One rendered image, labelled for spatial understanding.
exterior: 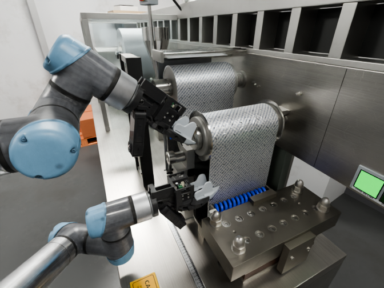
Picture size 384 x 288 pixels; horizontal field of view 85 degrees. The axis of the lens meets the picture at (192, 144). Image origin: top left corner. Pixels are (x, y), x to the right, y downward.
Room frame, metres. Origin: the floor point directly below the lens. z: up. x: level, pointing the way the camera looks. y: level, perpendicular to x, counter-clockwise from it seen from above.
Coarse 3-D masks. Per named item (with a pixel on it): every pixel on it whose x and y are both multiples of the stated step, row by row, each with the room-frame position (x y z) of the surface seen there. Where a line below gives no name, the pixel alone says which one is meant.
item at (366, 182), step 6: (360, 174) 0.43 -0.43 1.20; (366, 174) 0.42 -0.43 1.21; (360, 180) 0.43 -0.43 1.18; (366, 180) 0.42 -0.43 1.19; (372, 180) 0.41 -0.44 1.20; (378, 180) 0.40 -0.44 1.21; (360, 186) 0.42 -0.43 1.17; (366, 186) 0.41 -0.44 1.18; (372, 186) 0.40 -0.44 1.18; (378, 186) 0.39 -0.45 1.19; (366, 192) 0.41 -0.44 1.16; (372, 192) 0.40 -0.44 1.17; (378, 192) 0.39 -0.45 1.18
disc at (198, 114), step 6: (192, 114) 0.58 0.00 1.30; (198, 114) 0.55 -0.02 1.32; (204, 120) 0.52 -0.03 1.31; (210, 132) 0.49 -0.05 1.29; (210, 138) 0.48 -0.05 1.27; (210, 144) 0.48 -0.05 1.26; (210, 150) 0.48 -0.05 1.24; (198, 156) 0.54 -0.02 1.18; (204, 156) 0.51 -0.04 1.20; (210, 156) 0.48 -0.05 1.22
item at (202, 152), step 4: (192, 120) 0.57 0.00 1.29; (196, 120) 0.54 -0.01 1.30; (200, 120) 0.53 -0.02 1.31; (200, 124) 0.52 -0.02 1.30; (200, 128) 0.52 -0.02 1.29; (204, 128) 0.51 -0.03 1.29; (204, 132) 0.50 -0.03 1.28; (204, 136) 0.50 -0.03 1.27; (204, 140) 0.50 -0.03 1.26; (204, 144) 0.50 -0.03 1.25; (204, 148) 0.50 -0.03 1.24; (196, 152) 0.54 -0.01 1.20; (200, 152) 0.52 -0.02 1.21; (204, 152) 0.50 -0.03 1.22
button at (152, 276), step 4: (144, 276) 0.33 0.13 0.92; (148, 276) 0.33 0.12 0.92; (152, 276) 0.33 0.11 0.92; (136, 280) 0.32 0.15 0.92; (140, 280) 0.32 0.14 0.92; (144, 280) 0.32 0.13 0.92; (148, 280) 0.32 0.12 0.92; (152, 280) 0.32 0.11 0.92; (156, 280) 0.32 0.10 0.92; (132, 284) 0.31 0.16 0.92; (136, 284) 0.31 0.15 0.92; (140, 284) 0.31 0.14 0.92; (144, 284) 0.31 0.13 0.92; (148, 284) 0.31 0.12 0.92; (152, 284) 0.31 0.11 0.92; (156, 284) 0.31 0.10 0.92
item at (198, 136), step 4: (196, 124) 0.55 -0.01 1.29; (196, 128) 0.52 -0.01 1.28; (196, 132) 0.51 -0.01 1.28; (200, 132) 0.52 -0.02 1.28; (196, 136) 0.51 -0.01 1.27; (200, 136) 0.51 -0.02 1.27; (196, 140) 0.51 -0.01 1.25; (200, 140) 0.50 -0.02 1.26; (196, 144) 0.51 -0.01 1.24; (200, 144) 0.50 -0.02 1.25; (192, 148) 0.53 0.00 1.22; (196, 148) 0.51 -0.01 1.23; (200, 148) 0.51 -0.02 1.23
